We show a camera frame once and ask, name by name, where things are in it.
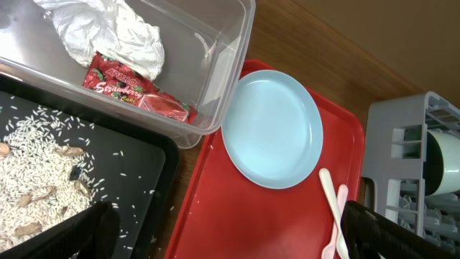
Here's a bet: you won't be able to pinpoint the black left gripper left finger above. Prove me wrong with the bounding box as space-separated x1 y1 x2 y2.
1 201 120 259

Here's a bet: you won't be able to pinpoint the grey dishwasher rack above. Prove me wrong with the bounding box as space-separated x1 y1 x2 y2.
362 91 459 255

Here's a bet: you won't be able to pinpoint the light blue plate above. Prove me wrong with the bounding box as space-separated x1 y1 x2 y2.
221 70 323 189

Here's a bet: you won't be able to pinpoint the green bowl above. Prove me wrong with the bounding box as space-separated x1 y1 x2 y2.
423 130 459 196

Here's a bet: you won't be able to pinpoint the red snack wrapper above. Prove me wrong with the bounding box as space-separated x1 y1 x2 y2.
83 53 198 124

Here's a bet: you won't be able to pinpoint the rice and nutshell leftovers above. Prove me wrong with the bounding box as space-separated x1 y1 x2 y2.
0 95 159 253

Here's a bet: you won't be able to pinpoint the red serving tray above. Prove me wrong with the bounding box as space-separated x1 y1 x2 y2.
163 59 366 259

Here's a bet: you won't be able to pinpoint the white plastic spoon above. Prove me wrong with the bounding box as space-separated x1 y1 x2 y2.
319 168 349 259

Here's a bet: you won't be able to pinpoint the black waste tray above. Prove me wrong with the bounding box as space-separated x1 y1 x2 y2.
1 76 179 258

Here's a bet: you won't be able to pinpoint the clear plastic waste bin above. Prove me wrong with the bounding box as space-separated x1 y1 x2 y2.
1 0 256 149

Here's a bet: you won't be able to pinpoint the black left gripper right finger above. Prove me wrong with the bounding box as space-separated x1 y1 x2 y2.
341 201 457 259

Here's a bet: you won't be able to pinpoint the white tissue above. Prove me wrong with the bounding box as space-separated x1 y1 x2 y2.
34 0 165 80

